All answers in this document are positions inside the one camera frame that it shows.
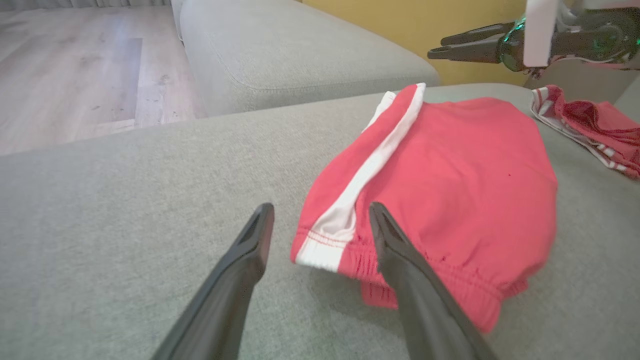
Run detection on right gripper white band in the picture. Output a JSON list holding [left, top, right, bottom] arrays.
[[427, 0, 640, 71]]

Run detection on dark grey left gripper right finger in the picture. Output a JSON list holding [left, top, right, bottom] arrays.
[[369, 202, 498, 360]]

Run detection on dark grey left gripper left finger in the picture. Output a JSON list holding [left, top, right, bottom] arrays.
[[152, 202, 275, 360]]

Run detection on red shorts with white stripe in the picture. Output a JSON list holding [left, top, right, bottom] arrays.
[[290, 82, 559, 334]]

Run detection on red garment with striped trim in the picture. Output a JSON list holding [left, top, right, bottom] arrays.
[[530, 84, 640, 180]]

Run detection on yellow sofa cushion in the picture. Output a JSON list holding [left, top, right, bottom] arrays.
[[302, 0, 532, 87]]

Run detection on grey sofa seat cushion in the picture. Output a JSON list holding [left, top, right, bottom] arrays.
[[0, 82, 640, 360]]

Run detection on grey sofa back cushion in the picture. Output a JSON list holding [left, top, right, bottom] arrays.
[[179, 0, 442, 119]]

